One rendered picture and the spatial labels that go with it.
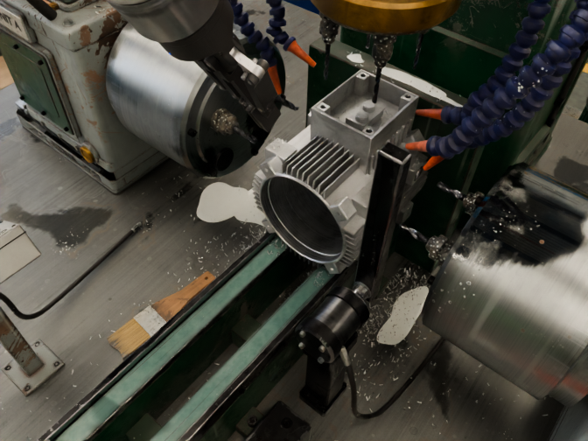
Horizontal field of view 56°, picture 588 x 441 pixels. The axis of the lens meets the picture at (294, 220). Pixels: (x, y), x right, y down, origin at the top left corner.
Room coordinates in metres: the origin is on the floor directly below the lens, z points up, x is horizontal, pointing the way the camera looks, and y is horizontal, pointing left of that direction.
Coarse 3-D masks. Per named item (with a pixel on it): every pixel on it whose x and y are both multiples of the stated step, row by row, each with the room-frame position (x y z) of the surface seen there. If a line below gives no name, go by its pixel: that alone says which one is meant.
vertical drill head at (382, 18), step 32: (320, 0) 0.56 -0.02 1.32; (352, 0) 0.54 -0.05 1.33; (384, 0) 0.54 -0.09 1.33; (416, 0) 0.54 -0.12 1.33; (448, 0) 0.55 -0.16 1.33; (320, 32) 0.60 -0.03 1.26; (384, 32) 0.53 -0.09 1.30; (416, 32) 0.54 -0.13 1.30; (384, 64) 0.55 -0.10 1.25; (416, 64) 0.63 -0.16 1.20
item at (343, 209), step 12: (420, 132) 0.62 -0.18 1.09; (276, 156) 0.56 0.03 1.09; (264, 168) 0.55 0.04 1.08; (276, 168) 0.54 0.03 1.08; (336, 204) 0.48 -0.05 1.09; (348, 204) 0.48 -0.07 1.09; (336, 216) 0.47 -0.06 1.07; (348, 216) 0.46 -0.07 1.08; (324, 264) 0.48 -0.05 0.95; (336, 264) 0.47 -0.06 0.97
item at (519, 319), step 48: (480, 192) 0.52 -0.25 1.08; (528, 192) 0.43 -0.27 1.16; (576, 192) 0.44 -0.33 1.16; (432, 240) 0.43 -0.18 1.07; (480, 240) 0.38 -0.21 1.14; (528, 240) 0.37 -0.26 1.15; (576, 240) 0.37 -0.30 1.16; (432, 288) 0.36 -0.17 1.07; (480, 288) 0.34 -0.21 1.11; (528, 288) 0.33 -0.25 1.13; (576, 288) 0.32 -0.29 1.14; (480, 336) 0.31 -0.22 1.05; (528, 336) 0.29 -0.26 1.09; (576, 336) 0.28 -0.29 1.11; (528, 384) 0.27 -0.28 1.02; (576, 384) 0.25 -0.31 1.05
